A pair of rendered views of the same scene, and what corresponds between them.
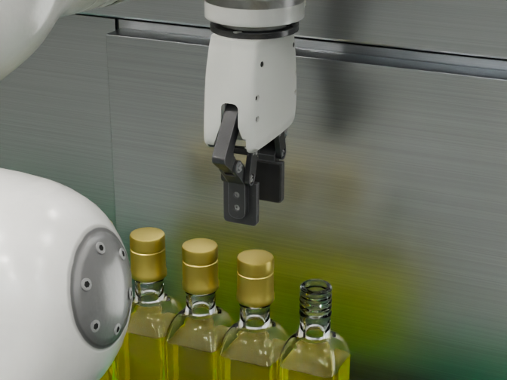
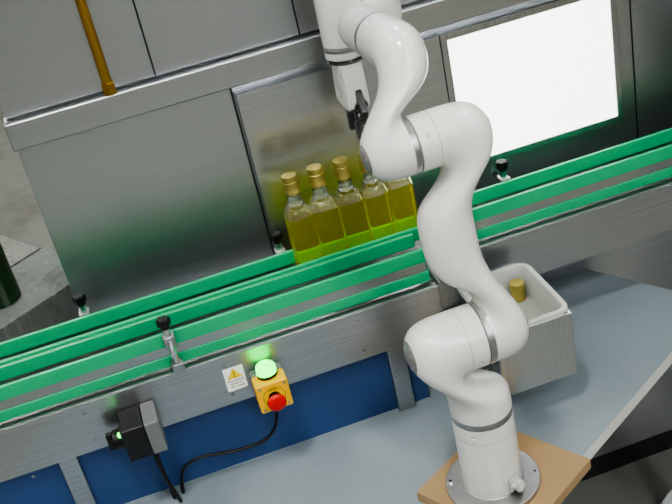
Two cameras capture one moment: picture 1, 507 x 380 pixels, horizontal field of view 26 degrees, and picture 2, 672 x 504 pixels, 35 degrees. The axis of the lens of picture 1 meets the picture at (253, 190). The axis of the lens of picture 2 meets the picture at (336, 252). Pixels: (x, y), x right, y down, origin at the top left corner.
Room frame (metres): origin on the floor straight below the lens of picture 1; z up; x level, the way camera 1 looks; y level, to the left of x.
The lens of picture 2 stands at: (-0.74, 1.25, 2.28)
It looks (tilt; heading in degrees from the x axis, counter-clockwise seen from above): 30 degrees down; 326
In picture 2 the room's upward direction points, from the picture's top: 13 degrees counter-clockwise
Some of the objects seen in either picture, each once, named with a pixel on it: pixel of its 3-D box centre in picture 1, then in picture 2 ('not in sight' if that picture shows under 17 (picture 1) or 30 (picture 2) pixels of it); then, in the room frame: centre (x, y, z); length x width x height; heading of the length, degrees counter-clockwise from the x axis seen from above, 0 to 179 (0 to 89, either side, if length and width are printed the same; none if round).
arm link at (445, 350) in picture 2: not in sight; (457, 367); (0.48, 0.21, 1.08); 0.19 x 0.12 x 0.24; 67
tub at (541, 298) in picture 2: not in sight; (513, 311); (0.63, -0.09, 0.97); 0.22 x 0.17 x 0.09; 156
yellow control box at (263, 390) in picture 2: not in sight; (271, 388); (0.88, 0.39, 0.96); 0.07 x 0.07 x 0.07; 66
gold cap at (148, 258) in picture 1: (148, 254); (315, 175); (0.96, 0.10, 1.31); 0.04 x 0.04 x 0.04
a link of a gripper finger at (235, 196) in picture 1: (235, 191); (363, 124); (0.88, 0.02, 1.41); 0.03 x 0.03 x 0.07; 66
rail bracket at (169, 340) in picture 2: not in sight; (172, 350); (0.97, 0.54, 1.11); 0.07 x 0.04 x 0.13; 156
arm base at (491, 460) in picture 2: not in sight; (487, 447); (0.47, 0.18, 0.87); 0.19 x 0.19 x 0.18
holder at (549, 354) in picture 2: not in sight; (510, 323); (0.65, -0.10, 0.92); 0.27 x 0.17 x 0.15; 156
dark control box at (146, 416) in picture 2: not in sight; (142, 431); (0.99, 0.65, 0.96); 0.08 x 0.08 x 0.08; 66
